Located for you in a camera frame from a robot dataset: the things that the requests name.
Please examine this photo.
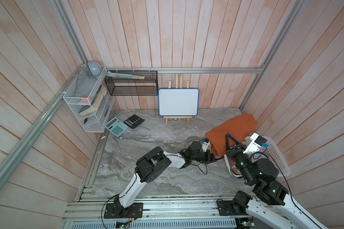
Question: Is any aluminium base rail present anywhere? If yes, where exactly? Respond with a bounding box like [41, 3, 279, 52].
[61, 195, 299, 222]

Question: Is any rust orange skirt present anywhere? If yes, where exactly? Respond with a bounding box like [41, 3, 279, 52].
[205, 114, 257, 156]

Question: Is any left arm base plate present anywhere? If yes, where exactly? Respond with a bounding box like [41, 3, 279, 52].
[103, 203, 143, 219]

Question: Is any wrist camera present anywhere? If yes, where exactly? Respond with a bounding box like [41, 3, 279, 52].
[243, 133, 269, 154]
[201, 138, 210, 152]

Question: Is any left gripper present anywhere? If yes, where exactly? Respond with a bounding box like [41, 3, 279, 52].
[191, 149, 225, 165]

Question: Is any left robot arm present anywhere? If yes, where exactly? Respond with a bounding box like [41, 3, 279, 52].
[109, 139, 224, 216]

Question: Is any book on shelf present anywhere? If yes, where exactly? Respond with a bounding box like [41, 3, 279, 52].
[79, 85, 108, 116]

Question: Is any white plastic basket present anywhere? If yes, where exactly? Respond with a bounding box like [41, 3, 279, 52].
[241, 136, 290, 177]

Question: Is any black calculator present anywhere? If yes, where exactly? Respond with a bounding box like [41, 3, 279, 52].
[124, 114, 145, 129]

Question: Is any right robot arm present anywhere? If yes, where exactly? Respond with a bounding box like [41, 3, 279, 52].
[225, 133, 325, 229]

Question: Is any grey computer mouse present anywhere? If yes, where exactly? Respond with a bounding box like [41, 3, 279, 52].
[88, 61, 101, 77]

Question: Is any pale green ruler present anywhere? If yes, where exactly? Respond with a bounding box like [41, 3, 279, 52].
[106, 71, 145, 80]

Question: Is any red plaid skirt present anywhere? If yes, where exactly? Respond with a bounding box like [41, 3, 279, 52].
[228, 159, 242, 178]

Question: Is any white wire shelf rack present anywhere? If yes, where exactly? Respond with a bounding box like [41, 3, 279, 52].
[63, 64, 115, 133]

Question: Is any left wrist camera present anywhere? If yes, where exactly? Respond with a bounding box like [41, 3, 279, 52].
[201, 138, 210, 152]

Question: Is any white board blue frame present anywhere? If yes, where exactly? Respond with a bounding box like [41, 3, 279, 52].
[158, 88, 200, 116]

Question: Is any teal calculator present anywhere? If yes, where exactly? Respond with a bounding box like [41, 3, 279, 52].
[105, 117, 129, 137]

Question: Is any black mesh wall basket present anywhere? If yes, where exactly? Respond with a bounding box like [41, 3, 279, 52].
[104, 70, 159, 96]

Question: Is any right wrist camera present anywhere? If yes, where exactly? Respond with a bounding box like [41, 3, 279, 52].
[243, 133, 269, 154]

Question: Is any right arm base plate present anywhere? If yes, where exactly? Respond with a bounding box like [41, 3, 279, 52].
[216, 198, 250, 216]

